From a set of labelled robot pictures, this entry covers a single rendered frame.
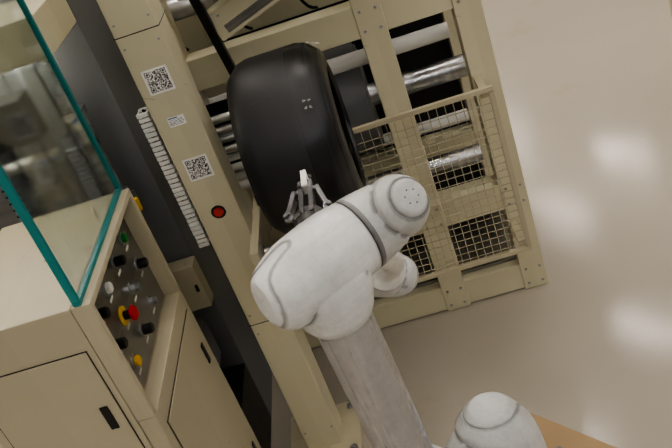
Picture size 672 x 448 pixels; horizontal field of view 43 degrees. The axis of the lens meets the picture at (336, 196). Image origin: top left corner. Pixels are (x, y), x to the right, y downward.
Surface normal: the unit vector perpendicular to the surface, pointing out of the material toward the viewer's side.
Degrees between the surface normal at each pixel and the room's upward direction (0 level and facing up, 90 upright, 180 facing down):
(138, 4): 90
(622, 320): 0
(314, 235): 18
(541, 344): 0
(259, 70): 13
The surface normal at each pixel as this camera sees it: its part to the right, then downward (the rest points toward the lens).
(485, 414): -0.28, -0.87
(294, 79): -0.24, -0.47
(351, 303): 0.58, 0.30
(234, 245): 0.05, 0.49
